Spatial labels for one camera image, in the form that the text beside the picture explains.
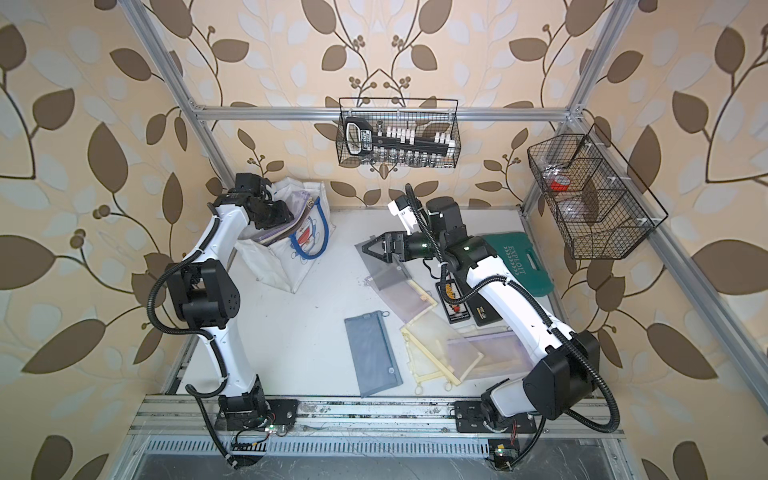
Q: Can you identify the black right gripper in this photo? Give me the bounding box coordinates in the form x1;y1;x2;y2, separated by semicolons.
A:
365;230;447;264

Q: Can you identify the white canvas tote bag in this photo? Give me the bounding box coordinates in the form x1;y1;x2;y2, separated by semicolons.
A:
235;182;335;293

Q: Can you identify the grey blue mesh pouch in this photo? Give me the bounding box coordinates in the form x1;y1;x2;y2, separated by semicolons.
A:
344;310;403;398

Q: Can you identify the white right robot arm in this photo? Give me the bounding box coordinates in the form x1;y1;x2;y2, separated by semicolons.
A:
362;192;620;433

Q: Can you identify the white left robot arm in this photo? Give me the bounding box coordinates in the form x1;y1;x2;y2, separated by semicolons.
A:
146;173;293;420

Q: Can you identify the purple yellow trimmed pouch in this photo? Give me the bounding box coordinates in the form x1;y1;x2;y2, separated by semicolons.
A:
371;279;437;323

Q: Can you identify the yellow trimmed mesh pouch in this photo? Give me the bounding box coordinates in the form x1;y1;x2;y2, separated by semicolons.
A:
400;312;485;390

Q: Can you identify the black yellow battery pack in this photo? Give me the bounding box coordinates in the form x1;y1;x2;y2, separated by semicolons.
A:
441;276;502;327

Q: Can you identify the black socket tool set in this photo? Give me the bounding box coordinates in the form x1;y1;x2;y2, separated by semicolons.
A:
342;117;459;157

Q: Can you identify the green plastic tool case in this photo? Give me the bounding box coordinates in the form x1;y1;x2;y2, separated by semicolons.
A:
483;232;554;297

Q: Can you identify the red item in basket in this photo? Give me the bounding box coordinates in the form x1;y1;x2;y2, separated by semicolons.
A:
547;172;571;193

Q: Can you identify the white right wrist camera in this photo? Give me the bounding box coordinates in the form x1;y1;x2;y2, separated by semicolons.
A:
387;195;420;235

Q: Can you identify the back wall wire basket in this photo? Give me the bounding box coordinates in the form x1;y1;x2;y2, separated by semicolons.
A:
335;96;461;171

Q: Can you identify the wall wire basket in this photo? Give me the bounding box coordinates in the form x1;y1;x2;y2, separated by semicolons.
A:
335;96;461;171
527;125;668;260

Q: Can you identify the right wall wire basket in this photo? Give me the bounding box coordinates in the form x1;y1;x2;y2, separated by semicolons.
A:
527;125;668;260

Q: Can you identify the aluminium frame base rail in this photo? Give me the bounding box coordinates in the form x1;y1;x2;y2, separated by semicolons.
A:
128;394;628;460

